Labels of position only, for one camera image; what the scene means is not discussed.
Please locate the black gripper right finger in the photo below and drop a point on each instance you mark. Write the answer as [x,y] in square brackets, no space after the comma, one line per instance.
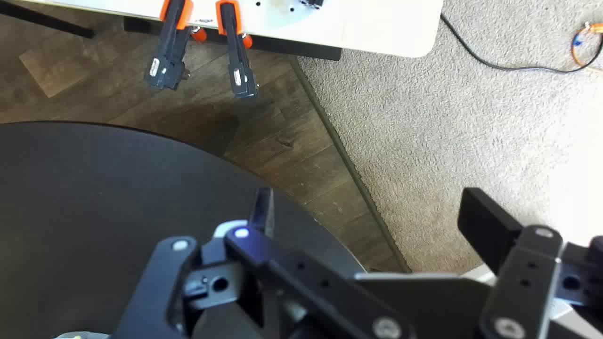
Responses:
[533,268]

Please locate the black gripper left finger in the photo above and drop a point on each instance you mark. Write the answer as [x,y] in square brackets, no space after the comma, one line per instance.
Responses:
[284,295]

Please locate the round black dining table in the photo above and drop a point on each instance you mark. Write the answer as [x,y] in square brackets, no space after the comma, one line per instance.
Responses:
[83,206]

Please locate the orange black bar clamp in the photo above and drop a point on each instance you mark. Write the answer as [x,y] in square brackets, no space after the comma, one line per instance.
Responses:
[168,61]

